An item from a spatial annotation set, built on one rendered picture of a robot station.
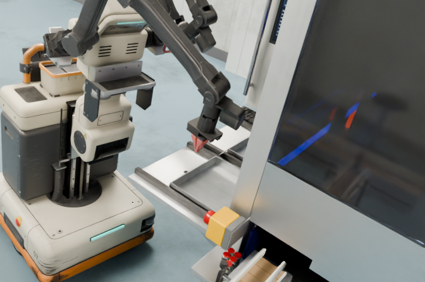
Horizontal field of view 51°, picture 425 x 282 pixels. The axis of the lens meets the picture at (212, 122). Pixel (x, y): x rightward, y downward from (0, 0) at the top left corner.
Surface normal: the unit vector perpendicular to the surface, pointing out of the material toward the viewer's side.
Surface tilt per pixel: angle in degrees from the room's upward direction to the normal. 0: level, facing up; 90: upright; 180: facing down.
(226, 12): 90
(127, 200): 0
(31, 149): 90
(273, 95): 90
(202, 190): 0
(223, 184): 0
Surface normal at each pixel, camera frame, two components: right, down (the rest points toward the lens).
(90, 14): -0.50, 0.63
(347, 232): -0.58, 0.28
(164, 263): 0.20, -0.86
